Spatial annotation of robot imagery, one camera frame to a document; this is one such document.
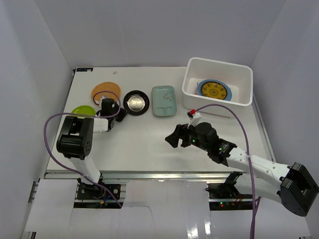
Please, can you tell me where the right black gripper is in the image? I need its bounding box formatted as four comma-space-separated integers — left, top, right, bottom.
165, 121, 210, 153

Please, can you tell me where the green round plate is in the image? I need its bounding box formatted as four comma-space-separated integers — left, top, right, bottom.
72, 105, 96, 118

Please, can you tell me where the black round plate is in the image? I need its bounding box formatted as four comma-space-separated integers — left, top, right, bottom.
123, 90, 150, 116

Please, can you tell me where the yellow patterned black-rimmed plate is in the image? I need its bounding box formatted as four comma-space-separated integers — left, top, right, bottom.
200, 81, 228, 100

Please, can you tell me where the blue round plate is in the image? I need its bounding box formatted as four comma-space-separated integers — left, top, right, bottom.
195, 79, 232, 101

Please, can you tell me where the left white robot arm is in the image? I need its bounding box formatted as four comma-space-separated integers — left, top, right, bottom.
56, 99, 128, 199

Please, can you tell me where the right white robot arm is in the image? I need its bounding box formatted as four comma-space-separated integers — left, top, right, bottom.
165, 122, 319, 217

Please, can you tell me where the white plastic bin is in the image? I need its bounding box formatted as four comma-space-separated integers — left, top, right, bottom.
181, 57, 253, 111

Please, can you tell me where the orange woven round plate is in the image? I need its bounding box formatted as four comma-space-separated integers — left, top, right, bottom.
91, 82, 122, 105

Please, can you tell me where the teal rectangular ceramic plate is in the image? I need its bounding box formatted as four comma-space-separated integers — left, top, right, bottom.
152, 86, 177, 118

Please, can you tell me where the dark label sticker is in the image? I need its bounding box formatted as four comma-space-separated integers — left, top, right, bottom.
76, 68, 94, 72

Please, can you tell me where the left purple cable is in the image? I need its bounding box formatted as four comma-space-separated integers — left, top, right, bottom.
43, 91, 123, 207

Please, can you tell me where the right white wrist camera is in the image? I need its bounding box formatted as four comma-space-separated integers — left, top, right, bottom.
187, 109, 201, 127

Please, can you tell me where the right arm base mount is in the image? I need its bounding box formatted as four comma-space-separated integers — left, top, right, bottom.
205, 183, 253, 211

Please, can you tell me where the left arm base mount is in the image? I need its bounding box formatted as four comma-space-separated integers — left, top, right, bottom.
74, 178, 123, 209

